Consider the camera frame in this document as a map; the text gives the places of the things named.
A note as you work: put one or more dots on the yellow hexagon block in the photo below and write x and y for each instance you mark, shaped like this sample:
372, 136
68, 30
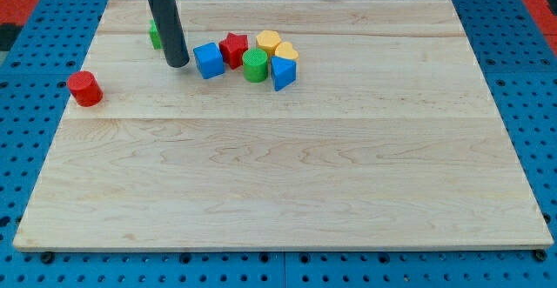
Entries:
268, 41

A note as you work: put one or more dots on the red star block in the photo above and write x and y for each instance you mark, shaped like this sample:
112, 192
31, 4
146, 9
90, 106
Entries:
232, 48

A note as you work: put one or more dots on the red cylinder block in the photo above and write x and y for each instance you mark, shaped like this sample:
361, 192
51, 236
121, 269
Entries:
84, 88

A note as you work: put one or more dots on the blue triangle block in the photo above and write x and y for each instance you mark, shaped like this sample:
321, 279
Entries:
284, 72

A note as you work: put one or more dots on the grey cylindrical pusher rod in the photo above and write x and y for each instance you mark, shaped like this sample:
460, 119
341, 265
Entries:
167, 20

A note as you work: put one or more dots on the wooden board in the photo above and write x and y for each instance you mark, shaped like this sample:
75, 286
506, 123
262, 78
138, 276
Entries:
389, 140

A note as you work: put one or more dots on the green cylinder block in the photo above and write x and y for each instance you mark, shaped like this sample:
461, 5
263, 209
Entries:
255, 64

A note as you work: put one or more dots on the green block behind rod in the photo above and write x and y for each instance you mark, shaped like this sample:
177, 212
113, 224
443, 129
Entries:
154, 36

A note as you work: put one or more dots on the yellow heart block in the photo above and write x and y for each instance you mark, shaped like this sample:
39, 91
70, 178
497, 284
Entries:
286, 50

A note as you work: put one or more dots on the blue cube block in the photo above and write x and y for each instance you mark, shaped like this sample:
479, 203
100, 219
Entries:
209, 60

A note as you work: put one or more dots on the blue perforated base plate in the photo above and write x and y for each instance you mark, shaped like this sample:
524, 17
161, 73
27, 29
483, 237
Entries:
520, 68

